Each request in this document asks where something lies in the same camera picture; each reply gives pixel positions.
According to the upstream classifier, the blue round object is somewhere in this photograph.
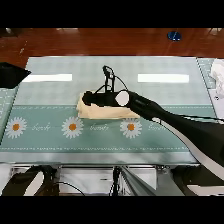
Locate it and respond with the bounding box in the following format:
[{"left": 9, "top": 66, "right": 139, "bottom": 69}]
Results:
[{"left": 167, "top": 31, "right": 182, "bottom": 42}]

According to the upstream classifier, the silver frame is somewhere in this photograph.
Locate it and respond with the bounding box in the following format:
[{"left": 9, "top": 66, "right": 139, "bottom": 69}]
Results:
[{"left": 0, "top": 161, "right": 224, "bottom": 197}]

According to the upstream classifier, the white garment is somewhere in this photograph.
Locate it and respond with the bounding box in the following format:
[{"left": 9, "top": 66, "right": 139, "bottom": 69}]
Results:
[{"left": 209, "top": 58, "right": 224, "bottom": 98}]

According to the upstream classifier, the black cable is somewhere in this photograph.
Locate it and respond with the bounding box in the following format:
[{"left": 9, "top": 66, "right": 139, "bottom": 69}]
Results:
[
  {"left": 55, "top": 180, "right": 86, "bottom": 197},
  {"left": 109, "top": 166, "right": 123, "bottom": 197}
]

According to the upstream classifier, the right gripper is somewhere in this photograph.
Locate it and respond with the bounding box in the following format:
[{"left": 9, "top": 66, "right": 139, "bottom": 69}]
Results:
[{"left": 81, "top": 90, "right": 117, "bottom": 108}]

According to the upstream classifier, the yellow T-shirt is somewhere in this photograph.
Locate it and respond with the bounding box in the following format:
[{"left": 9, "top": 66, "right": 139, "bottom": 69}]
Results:
[{"left": 76, "top": 92, "right": 141, "bottom": 121}]

